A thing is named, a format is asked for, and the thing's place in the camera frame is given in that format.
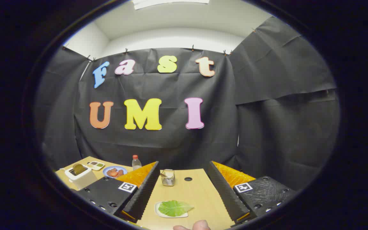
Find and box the metal wire utensil holder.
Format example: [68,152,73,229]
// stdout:
[161,169,175,187]

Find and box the blue round plate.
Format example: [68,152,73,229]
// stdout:
[103,166,127,178]

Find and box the ceiling light panel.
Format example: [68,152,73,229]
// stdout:
[132,0,210,10]

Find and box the green lettuce leaf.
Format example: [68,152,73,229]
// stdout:
[158,200,195,217]

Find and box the white sectioned condiment tray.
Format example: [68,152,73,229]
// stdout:
[87,161,105,171]

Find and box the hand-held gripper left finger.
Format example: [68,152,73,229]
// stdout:
[75,161,160,223]

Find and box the white toaster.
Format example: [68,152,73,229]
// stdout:
[65,164,98,190]

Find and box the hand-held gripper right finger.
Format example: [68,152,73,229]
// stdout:
[206,161,298,228]

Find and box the brown bread slice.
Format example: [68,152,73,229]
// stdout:
[72,164,88,175]

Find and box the white square plate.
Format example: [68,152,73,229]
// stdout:
[154,201,189,218]

